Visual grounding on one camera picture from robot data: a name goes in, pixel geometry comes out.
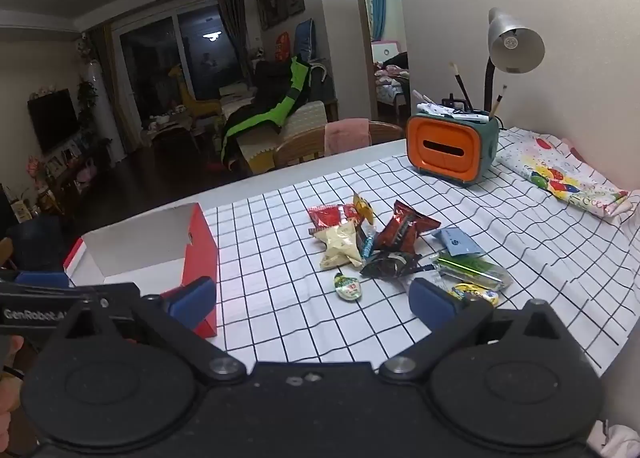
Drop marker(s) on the small jelly cup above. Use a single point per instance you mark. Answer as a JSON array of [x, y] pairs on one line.
[[347, 286]]

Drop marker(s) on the pale pink cloth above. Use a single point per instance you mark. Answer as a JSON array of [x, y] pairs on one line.
[[612, 440]]

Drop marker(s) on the dark red snack packet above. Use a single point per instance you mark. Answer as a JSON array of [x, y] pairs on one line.
[[405, 228]]

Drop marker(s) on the red snack bag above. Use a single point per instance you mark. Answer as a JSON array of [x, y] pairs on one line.
[[283, 46]]

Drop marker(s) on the green foil snack packet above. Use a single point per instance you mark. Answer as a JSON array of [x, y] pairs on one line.
[[470, 269]]

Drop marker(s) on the yellow snack packet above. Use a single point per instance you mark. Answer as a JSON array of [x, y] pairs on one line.
[[363, 208]]

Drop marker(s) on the light blue snack packet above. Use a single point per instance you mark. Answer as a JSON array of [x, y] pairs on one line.
[[457, 241]]

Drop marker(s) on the red and white cardboard box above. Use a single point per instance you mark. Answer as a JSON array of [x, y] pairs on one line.
[[145, 243]]

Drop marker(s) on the wooden television cabinet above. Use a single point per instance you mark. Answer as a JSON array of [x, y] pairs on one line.
[[75, 165]]

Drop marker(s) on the blue candy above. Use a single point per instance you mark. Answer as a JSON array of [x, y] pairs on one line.
[[368, 247]]

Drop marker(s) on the wooden chair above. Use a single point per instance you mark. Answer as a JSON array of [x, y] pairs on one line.
[[295, 145]]

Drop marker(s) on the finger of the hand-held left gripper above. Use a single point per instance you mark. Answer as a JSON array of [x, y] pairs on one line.
[[42, 280]]

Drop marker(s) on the brown curtain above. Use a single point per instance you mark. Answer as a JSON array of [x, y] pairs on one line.
[[235, 32]]

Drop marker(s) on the orange and teal tissue box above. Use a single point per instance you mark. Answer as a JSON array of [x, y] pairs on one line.
[[440, 147]]

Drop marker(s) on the coffee table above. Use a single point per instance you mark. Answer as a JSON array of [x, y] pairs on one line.
[[167, 127]]

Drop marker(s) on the blue curtain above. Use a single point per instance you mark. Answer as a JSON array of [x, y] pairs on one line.
[[376, 0]]

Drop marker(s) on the white checkered tablecloth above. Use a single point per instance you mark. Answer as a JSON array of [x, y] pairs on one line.
[[280, 298]]

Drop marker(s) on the yellow jelly packet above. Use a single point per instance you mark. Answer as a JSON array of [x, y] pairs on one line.
[[475, 294]]

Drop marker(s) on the cream snack packet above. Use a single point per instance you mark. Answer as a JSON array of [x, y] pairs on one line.
[[340, 243]]

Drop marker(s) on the tall green plant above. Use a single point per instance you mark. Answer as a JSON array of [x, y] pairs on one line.
[[86, 87]]

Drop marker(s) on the bed with pink bedding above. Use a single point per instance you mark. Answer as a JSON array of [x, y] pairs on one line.
[[392, 77]]

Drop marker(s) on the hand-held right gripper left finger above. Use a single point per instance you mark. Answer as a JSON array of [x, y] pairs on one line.
[[192, 302]]

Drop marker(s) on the black snack packet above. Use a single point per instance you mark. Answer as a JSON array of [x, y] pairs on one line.
[[387, 265]]

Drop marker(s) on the yellow giraffe toy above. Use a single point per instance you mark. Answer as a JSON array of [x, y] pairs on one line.
[[192, 100]]

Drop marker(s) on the green and black jacket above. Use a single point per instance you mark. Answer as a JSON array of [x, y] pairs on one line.
[[270, 112]]

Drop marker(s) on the grey desk lamp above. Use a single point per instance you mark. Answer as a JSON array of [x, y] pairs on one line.
[[515, 45]]

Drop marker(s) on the person's left hand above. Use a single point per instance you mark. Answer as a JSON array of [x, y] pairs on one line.
[[7, 390]]

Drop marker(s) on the white standing air conditioner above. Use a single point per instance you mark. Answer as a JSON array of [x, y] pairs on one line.
[[102, 112]]

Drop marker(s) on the sofa with cream cover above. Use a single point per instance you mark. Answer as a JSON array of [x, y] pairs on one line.
[[300, 123]]

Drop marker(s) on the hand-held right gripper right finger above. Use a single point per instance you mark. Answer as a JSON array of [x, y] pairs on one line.
[[432, 303]]

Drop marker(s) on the colourful printed cloth bag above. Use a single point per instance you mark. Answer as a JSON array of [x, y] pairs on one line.
[[555, 172]]

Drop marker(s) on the pink towel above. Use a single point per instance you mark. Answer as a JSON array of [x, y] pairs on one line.
[[347, 135]]

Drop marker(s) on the black television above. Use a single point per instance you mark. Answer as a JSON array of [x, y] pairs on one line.
[[52, 120]]

